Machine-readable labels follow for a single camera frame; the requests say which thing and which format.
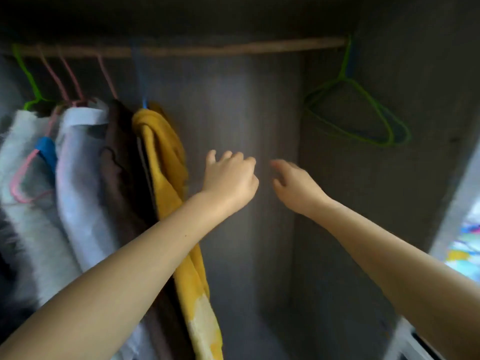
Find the person's left hand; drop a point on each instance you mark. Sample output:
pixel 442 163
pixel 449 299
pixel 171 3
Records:
pixel 232 183

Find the white fluffy sweater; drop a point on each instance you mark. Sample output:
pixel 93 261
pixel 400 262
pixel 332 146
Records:
pixel 30 213

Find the wooden hanging rod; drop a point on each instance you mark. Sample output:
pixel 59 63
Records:
pixel 225 48

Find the green hanger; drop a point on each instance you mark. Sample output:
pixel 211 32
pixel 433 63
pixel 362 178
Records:
pixel 28 78

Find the person's right forearm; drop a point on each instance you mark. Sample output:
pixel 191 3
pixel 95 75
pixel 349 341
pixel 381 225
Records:
pixel 397 273

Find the blue garment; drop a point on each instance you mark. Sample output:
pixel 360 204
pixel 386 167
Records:
pixel 46 153

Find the yellow hoodie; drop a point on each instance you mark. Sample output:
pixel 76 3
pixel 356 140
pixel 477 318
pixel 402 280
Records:
pixel 169 161

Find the person's right hand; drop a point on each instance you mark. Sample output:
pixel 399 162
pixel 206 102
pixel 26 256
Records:
pixel 300 191

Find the brown top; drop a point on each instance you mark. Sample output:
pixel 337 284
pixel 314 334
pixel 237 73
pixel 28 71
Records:
pixel 124 176

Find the person's left forearm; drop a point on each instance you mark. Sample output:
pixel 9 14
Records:
pixel 112 296

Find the white shirt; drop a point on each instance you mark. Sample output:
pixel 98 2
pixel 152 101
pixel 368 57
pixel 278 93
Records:
pixel 82 191

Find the blue patterned pillow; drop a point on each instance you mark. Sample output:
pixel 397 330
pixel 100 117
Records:
pixel 465 251

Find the grey wardrobe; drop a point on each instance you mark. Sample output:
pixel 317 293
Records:
pixel 247 108

